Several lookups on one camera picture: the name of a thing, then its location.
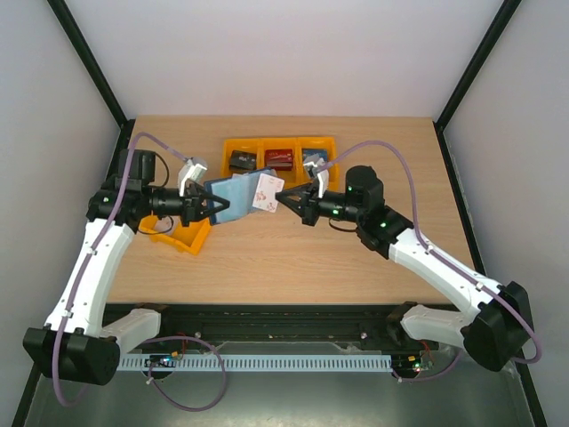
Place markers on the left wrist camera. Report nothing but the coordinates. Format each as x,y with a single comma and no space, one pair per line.
193,170

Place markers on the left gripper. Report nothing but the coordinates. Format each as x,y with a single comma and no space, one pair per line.
193,205

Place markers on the white slotted cable duct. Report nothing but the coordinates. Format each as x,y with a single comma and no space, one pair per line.
258,363

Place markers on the white patterned card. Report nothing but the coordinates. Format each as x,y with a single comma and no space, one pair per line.
264,197

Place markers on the blue card stack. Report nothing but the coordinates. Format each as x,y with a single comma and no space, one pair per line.
315,155

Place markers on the yellow three-compartment bin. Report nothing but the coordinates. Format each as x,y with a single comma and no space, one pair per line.
257,145

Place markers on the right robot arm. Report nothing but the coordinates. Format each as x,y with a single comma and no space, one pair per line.
490,322

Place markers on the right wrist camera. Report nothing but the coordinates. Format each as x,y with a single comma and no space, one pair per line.
319,174

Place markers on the red card stack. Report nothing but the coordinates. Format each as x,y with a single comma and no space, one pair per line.
279,159

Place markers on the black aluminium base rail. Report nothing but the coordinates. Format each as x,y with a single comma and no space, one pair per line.
368,326

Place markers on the small yellow bin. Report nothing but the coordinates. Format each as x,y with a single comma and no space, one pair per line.
169,231

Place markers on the blue leather card holder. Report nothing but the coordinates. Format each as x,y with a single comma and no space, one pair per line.
239,190

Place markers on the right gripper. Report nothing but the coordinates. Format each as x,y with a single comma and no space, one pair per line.
310,205

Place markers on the black card stack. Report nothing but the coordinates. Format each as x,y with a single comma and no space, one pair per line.
242,161

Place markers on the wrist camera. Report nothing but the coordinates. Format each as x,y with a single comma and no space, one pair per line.
193,170
319,174

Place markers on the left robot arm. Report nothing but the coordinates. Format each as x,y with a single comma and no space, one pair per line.
74,344

